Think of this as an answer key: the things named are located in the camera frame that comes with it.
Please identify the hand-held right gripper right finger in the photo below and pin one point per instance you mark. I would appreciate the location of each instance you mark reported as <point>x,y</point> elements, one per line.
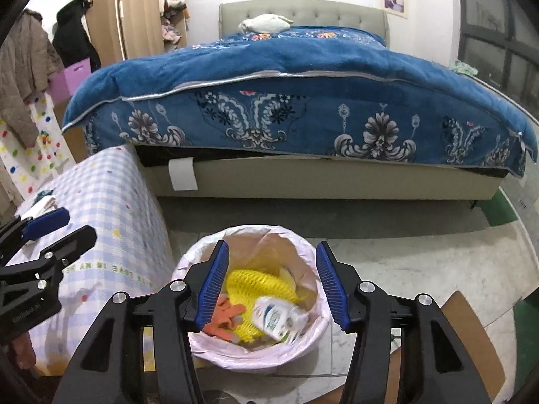
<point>332,282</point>

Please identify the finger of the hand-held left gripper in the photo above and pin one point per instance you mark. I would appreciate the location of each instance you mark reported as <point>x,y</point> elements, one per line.
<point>48,222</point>
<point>71,242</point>

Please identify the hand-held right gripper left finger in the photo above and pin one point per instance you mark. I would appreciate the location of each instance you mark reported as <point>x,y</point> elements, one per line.
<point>214,277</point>

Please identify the orange rubber glove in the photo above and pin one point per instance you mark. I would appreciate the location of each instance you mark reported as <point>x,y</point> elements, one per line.
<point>223,315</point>

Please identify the yellow mesh net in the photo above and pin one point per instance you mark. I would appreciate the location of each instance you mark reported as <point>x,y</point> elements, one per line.
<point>257,282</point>

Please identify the trash bin with pink liner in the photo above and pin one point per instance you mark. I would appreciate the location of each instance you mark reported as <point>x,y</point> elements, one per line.
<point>261,233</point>

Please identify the white plastic bottle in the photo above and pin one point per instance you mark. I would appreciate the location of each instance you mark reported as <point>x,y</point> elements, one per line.
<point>273,315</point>

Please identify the person's left hand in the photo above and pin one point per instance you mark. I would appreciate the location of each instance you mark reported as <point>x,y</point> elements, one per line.
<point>23,351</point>

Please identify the purple checkered tablecloth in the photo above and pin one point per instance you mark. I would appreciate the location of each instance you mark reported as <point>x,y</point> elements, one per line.
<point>113,193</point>

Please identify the white polka dot cloth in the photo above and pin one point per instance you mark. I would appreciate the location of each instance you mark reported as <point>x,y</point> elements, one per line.
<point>42,134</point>

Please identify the bed with blue floral blanket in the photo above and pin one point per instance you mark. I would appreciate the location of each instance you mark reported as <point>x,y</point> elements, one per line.
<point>337,181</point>

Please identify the white tag on bed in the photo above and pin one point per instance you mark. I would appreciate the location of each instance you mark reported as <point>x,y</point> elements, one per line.
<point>183,174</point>

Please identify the brown quilted coat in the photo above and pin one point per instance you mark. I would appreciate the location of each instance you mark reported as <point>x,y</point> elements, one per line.
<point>21,84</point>

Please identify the pink box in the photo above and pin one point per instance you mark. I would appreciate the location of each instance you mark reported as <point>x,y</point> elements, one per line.
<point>71,78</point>

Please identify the black coat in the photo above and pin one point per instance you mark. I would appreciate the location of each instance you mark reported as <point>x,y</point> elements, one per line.
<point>73,38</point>

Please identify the white paper sheet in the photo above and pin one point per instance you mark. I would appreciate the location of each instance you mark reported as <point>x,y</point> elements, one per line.
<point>529,197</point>

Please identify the wooden wardrobe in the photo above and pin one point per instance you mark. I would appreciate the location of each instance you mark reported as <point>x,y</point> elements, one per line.
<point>134,8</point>

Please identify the hanging clothes in wardrobe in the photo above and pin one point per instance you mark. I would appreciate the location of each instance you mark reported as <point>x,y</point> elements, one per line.
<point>170,4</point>

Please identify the green cloth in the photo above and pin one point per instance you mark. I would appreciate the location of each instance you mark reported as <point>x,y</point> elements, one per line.
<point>463,68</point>

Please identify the white plush pillow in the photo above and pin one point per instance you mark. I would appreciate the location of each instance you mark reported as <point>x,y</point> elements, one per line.
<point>265,23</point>

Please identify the dark framed window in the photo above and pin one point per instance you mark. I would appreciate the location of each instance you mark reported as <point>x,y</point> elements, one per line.
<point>484,50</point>

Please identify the wall photo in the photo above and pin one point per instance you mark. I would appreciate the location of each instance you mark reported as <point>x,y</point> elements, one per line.
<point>394,0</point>

